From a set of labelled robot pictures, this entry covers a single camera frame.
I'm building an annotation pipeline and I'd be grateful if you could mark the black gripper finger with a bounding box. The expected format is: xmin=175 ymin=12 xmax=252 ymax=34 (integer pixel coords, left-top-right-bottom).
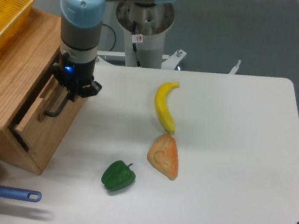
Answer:
xmin=68 ymin=79 xmax=102 ymax=102
xmin=51 ymin=62 xmax=65 ymax=87

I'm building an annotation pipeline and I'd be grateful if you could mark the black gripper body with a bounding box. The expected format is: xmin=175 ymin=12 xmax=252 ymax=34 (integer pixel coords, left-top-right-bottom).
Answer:
xmin=55 ymin=53 xmax=96 ymax=93

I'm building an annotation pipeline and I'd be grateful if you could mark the wooden top drawer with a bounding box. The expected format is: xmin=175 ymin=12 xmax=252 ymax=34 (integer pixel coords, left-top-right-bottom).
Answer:
xmin=12 ymin=76 xmax=86 ymax=171

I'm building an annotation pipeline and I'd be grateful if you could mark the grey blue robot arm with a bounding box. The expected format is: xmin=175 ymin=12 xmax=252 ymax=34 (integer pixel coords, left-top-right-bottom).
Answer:
xmin=52 ymin=0 xmax=176 ymax=101

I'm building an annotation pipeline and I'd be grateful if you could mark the wooden drawer cabinet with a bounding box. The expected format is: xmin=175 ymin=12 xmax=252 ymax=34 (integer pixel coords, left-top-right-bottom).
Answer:
xmin=0 ymin=3 xmax=96 ymax=181

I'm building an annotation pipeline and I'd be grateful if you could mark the yellow banana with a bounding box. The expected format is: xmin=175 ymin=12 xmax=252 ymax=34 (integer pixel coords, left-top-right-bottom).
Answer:
xmin=154 ymin=81 xmax=180 ymax=134

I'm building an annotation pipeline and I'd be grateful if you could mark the green bell pepper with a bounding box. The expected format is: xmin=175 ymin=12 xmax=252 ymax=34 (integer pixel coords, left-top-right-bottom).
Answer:
xmin=101 ymin=160 xmax=136 ymax=192

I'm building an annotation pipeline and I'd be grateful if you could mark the triangular pastry bread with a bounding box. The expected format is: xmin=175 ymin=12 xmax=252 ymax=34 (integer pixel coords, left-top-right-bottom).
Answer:
xmin=147 ymin=133 xmax=179 ymax=181

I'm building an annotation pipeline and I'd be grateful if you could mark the black cable loop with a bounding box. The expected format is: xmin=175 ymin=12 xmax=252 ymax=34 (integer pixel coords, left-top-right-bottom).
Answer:
xmin=98 ymin=23 xmax=119 ymax=53

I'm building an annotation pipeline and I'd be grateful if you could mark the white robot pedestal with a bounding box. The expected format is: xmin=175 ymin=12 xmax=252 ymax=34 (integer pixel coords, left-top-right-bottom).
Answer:
xmin=116 ymin=2 xmax=175 ymax=69

